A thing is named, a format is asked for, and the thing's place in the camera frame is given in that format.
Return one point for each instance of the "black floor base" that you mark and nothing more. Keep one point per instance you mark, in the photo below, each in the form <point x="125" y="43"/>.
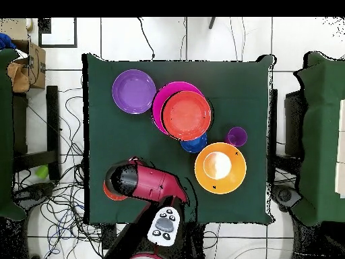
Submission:
<point x="35" y="193"/>
<point x="284" y="195"/>

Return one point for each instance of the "large red shallow bowl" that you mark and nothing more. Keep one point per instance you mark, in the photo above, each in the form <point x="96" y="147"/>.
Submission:
<point x="186" y="116"/>

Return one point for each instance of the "small red bowl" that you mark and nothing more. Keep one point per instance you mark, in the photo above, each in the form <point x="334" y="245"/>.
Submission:
<point x="110" y="195"/>

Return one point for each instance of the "green cloth side table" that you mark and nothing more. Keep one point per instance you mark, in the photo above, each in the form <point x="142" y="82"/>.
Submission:
<point x="5" y="135"/>
<point x="320" y="135"/>

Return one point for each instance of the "purple cup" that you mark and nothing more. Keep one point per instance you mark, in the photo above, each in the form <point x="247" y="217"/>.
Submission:
<point x="237" y="136"/>

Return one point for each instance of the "cardboard box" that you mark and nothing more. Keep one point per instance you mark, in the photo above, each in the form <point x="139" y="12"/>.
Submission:
<point x="37" y="64"/>

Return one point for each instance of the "large pink bowl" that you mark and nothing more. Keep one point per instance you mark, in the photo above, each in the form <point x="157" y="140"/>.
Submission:
<point x="161" y="99"/>

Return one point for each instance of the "black square floor frame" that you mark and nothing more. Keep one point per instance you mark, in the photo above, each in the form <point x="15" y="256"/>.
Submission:
<point x="75" y="32"/>

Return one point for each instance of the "large orange bowl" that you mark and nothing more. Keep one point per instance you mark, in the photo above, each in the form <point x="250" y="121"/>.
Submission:
<point x="220" y="180"/>

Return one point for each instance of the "small green floor cup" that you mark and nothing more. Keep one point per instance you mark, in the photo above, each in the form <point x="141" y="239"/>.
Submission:
<point x="42" y="172"/>

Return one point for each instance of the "small blue bowl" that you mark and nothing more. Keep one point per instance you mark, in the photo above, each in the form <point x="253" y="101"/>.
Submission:
<point x="195" y="147"/>

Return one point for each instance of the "large purple shallow bowl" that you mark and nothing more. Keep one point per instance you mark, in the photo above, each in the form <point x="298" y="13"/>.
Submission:
<point x="134" y="91"/>

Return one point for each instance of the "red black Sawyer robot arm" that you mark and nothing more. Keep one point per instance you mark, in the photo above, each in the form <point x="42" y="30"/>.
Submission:
<point x="151" y="183"/>

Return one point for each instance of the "blue cloth object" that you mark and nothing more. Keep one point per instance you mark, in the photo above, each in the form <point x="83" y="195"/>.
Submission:
<point x="5" y="41"/>

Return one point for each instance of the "black metal stand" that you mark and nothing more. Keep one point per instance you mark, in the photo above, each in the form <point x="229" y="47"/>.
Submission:
<point x="52" y="121"/>

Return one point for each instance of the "dark green tablecloth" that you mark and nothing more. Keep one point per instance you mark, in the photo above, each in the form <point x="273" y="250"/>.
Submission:
<point x="134" y="135"/>

